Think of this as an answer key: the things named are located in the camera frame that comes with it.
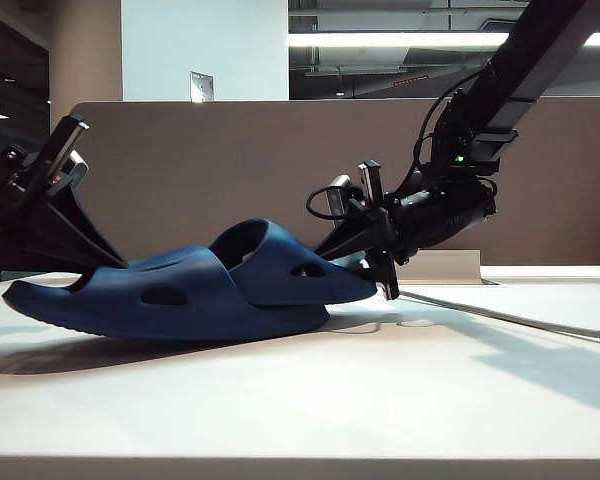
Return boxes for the white ceiling light strip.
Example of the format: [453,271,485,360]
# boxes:
[288,30,600,50]

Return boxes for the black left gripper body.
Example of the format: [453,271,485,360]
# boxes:
[0,114,90,294]

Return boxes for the brown desk partition panel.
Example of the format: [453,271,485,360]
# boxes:
[68,99,600,269]

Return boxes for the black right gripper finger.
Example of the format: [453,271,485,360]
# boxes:
[347,259,384,282]
[313,209,384,261]

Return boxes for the metal wall switch plate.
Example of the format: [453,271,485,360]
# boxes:
[189,70,216,104]

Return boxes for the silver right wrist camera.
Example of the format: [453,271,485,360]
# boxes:
[328,173,355,224]

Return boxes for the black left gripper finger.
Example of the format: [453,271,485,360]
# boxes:
[29,187,130,265]
[0,232,129,275]

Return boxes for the blue foam slide slipper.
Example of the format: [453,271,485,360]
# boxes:
[207,217,379,307]
[2,243,331,341]

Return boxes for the grey power cable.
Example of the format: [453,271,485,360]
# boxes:
[398,291,600,345]

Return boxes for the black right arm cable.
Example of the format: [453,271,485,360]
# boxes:
[306,67,489,220]

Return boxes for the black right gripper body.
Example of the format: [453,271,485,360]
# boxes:
[357,159,407,302]

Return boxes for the dark glass door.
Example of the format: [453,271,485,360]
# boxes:
[0,9,51,166]

